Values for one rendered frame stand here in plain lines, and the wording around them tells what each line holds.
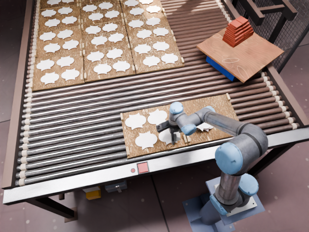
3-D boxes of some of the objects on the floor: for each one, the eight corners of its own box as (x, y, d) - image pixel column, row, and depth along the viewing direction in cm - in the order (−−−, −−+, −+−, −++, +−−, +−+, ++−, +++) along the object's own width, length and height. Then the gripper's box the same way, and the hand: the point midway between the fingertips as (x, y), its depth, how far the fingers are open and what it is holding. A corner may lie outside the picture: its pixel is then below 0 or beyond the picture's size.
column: (235, 229, 208) (278, 217, 134) (197, 244, 202) (220, 239, 128) (217, 189, 227) (246, 159, 153) (181, 201, 221) (194, 176, 147)
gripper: (187, 132, 133) (183, 146, 150) (178, 105, 143) (175, 121, 160) (173, 135, 132) (171, 148, 149) (165, 107, 142) (163, 123, 159)
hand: (169, 135), depth 154 cm, fingers open, 14 cm apart
